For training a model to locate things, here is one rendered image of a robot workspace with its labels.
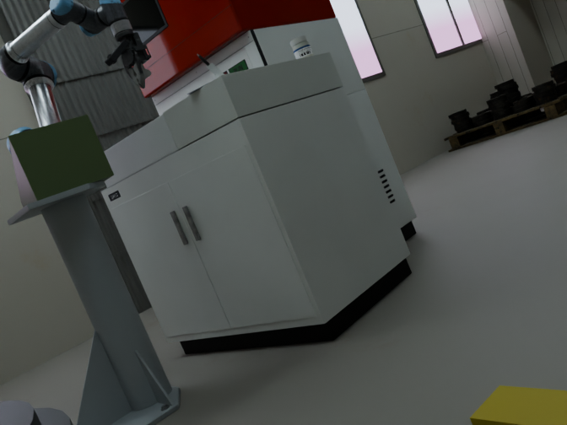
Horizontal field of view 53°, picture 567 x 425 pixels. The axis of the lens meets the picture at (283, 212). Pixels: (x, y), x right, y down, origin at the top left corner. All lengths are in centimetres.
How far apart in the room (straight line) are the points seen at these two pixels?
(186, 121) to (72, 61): 273
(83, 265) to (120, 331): 27
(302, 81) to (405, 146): 454
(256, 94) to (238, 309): 80
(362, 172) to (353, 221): 22
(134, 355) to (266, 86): 105
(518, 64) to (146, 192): 662
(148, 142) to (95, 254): 48
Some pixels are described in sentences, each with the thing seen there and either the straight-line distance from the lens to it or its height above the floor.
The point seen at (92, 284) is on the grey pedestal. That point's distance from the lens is 211.
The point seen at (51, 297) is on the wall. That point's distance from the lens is 433.
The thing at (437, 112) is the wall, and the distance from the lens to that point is 726.
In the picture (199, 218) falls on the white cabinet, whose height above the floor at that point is 56.
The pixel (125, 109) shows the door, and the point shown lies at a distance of 473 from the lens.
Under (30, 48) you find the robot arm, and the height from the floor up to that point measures 140.
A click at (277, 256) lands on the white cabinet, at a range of 195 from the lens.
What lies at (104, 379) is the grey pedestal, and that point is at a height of 17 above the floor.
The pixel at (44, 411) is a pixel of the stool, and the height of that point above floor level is 55.
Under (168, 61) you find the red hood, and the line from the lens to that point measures 297.
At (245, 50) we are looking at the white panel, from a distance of 266.
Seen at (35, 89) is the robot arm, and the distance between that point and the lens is 256.
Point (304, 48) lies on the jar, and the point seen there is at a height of 101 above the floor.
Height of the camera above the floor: 63
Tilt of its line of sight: 5 degrees down
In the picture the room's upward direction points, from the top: 23 degrees counter-clockwise
